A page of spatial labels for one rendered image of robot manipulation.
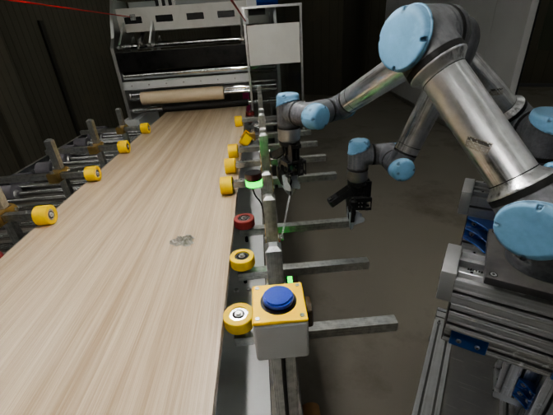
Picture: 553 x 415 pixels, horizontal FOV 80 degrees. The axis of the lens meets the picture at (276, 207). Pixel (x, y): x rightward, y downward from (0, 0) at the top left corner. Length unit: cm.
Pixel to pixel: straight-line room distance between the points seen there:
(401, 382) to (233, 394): 103
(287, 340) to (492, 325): 65
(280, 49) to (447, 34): 270
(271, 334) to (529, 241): 48
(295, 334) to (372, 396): 141
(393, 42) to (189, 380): 80
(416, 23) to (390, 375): 159
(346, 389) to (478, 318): 99
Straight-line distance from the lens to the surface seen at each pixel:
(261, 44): 336
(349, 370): 191
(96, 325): 101
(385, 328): 98
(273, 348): 47
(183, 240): 121
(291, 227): 131
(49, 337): 105
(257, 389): 110
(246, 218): 129
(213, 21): 368
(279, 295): 45
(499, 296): 94
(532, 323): 99
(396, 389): 188
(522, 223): 71
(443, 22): 77
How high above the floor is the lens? 153
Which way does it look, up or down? 28 degrees down
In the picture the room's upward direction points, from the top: 4 degrees counter-clockwise
